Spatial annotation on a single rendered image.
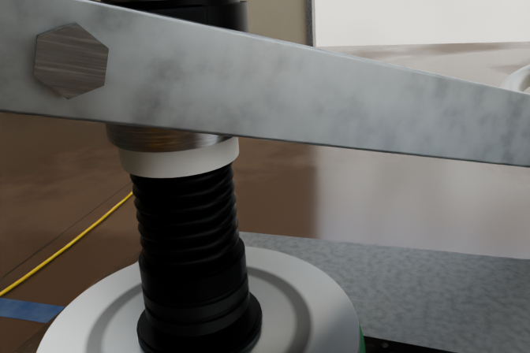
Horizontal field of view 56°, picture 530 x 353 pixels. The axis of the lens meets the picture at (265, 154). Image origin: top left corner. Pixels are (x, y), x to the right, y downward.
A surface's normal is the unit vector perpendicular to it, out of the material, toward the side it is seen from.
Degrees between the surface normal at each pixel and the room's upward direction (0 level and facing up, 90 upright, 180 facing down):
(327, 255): 0
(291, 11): 90
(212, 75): 90
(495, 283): 0
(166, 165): 90
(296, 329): 0
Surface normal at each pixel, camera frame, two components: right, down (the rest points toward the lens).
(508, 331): -0.06, -0.94
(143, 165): -0.43, 0.32
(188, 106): 0.43, 0.27
